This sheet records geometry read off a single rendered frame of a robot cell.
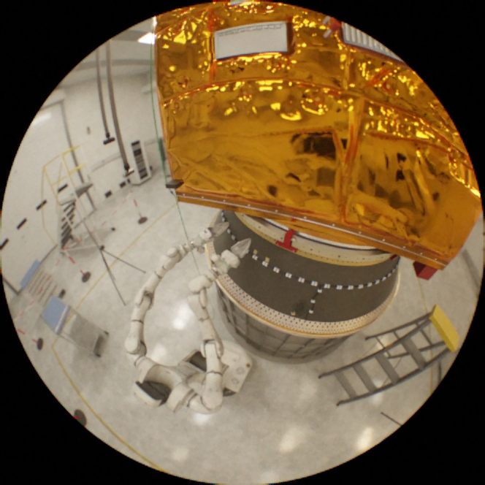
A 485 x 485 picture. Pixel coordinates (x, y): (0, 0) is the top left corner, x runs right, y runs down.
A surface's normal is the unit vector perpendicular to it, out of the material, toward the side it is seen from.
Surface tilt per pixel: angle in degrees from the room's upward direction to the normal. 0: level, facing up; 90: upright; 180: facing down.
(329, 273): 62
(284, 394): 0
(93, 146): 90
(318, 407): 0
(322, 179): 89
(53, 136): 90
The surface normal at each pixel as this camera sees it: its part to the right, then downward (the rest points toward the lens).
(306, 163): -0.38, 0.63
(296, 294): -0.40, 0.21
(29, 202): 0.93, 0.23
